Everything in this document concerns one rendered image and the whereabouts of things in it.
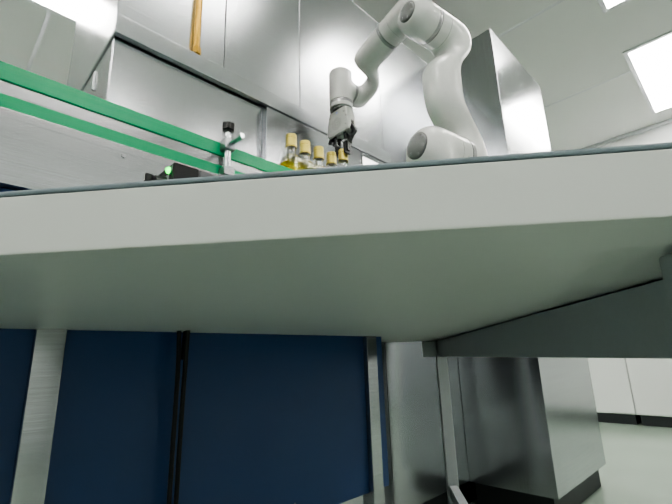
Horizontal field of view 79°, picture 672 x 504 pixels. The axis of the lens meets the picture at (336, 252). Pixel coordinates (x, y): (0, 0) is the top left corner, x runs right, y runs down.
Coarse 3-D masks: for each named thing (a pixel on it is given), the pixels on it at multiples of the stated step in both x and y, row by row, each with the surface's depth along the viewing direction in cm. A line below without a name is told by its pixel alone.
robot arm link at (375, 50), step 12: (372, 36) 130; (360, 48) 135; (372, 48) 131; (384, 48) 130; (360, 60) 136; (372, 60) 134; (384, 60) 136; (372, 72) 139; (372, 84) 144; (360, 96) 151; (372, 96) 150
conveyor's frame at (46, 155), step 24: (0, 120) 62; (24, 120) 65; (0, 144) 62; (24, 144) 64; (48, 144) 66; (72, 144) 69; (96, 144) 71; (120, 144) 74; (0, 168) 61; (24, 168) 63; (48, 168) 66; (72, 168) 68; (96, 168) 71; (120, 168) 74; (144, 168) 77
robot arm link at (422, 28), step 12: (408, 0) 107; (420, 0) 105; (396, 12) 122; (408, 12) 106; (420, 12) 105; (432, 12) 105; (384, 24) 126; (396, 24) 124; (408, 24) 107; (420, 24) 106; (432, 24) 107; (384, 36) 127; (396, 36) 126; (408, 36) 111; (420, 36) 109; (432, 36) 109
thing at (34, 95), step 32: (0, 64) 65; (0, 96) 64; (32, 96) 68; (64, 96) 71; (96, 96) 75; (96, 128) 74; (128, 128) 78; (160, 128) 82; (192, 160) 86; (256, 160) 98
